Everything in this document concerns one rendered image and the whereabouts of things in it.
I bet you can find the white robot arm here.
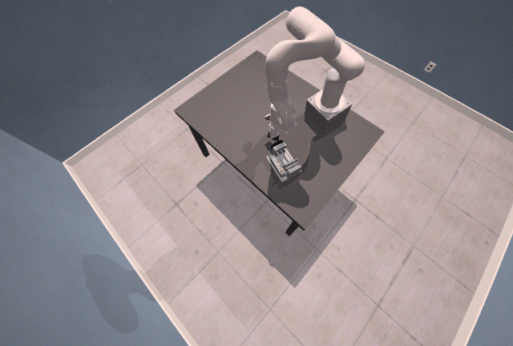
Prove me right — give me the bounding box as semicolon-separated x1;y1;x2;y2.
265;7;365;131

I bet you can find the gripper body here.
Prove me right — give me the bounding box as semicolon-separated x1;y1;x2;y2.
268;123;285;138

